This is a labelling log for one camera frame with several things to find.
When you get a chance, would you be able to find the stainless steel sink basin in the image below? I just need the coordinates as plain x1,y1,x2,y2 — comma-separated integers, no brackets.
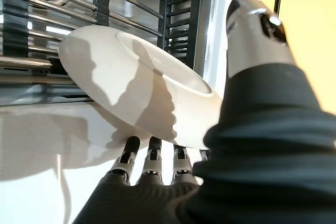
0,0,261,107

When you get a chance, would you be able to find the black sink drying rack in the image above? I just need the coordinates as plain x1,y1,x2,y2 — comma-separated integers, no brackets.
0,0,203,105

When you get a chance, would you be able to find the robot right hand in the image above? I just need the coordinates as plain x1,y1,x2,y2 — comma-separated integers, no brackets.
68,0,336,224

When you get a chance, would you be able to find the beige deep ceramic plate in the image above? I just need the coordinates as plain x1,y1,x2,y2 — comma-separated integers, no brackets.
58,25,224,150

